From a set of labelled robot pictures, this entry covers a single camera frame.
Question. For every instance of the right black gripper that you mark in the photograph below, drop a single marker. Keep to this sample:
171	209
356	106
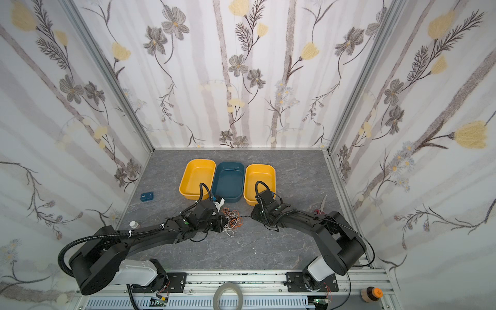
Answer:
257	213

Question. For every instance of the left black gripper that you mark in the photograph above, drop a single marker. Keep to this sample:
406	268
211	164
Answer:
219	222

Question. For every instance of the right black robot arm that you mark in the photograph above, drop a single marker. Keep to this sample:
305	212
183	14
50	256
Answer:
339	244

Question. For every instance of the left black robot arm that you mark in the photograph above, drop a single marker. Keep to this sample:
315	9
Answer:
102	259

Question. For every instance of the left yellow plastic tray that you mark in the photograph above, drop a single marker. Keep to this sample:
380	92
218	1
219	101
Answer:
196	172

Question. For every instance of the teal plastic tray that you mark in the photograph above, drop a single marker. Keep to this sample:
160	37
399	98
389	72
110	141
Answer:
228	181

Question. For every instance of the small blue box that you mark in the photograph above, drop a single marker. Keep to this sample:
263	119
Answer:
147	196

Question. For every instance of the small white bottle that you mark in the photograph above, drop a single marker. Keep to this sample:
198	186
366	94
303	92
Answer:
134	225

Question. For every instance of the tape roll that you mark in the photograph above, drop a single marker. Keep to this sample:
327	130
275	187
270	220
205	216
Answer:
228	295

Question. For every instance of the orange capped bottle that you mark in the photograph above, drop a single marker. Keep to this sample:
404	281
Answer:
371	294

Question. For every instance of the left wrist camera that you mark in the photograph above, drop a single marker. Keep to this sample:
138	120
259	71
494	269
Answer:
218	202

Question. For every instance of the red handled scissors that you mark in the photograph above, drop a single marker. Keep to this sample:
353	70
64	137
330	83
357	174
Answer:
320	210

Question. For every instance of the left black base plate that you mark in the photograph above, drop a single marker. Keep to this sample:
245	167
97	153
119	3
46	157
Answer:
163	283

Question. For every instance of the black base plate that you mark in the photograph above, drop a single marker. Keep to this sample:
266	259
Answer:
163	283
299	282

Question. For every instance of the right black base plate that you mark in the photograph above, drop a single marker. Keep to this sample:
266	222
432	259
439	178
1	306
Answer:
299	282

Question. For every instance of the aluminium mounting rail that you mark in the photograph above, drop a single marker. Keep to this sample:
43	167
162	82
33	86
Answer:
272	289

